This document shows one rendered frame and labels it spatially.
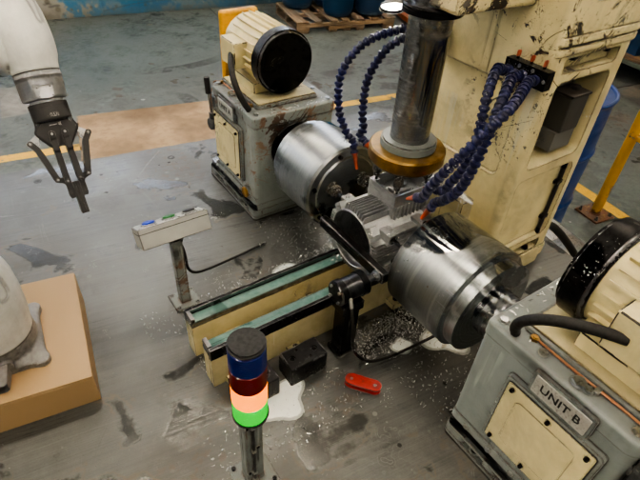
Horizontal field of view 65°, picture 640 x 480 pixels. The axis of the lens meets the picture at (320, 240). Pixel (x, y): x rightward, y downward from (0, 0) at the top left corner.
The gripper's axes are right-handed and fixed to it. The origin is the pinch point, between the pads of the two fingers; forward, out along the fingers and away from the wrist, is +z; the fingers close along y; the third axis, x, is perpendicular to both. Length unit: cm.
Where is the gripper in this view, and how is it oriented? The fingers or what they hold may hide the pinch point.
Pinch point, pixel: (80, 196)
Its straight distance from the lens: 122.3
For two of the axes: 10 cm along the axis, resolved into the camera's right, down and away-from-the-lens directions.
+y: 8.3, -3.2, 4.6
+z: 2.1, 9.4, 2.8
